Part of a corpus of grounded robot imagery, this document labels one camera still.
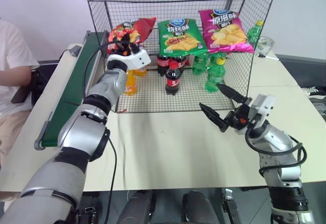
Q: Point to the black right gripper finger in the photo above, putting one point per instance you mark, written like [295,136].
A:
[233,92]
[213,115]

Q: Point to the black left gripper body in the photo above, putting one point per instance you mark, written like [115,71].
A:
[125,51]

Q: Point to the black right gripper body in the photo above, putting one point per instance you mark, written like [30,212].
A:
[238,118]

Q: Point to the red chip bag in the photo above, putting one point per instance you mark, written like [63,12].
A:
[142,29]

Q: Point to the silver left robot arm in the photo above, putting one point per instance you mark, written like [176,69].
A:
[76,129]

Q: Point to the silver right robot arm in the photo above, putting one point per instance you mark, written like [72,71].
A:
[280,157]

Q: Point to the grey conveyor motor box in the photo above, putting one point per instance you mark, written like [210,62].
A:
[75,51]

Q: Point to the green conveyor belt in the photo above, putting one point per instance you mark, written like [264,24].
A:
[74,86]

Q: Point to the green soda bottle yellow cap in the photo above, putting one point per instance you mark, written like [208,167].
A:
[216,72]

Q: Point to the cola bottle red label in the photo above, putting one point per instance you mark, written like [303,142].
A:
[181,61]
[162,65]
[173,77]

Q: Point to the orange soda bottle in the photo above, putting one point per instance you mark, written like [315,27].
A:
[132,84]

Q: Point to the green chip bag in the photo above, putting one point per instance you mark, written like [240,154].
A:
[179,37]

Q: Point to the black marker pen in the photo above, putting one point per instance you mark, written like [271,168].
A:
[267,56]

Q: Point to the pink chip bag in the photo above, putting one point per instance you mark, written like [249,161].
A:
[226,31]

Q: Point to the dark rounded shape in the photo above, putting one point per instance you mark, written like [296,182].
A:
[198,207]
[136,207]

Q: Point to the black chair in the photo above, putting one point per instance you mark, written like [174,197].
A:
[37,86]

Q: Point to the black phone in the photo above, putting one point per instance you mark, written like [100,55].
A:
[21,94]

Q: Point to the person in white shirt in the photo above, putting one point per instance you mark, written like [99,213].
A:
[12,56]

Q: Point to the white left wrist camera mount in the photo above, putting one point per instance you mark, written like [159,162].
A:
[137,59]

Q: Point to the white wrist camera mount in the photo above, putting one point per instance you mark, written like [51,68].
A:
[137,59]
[263,105]

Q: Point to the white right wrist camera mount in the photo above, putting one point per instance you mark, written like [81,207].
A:
[263,105]

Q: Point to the black metal bracket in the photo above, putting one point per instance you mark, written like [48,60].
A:
[230,206]

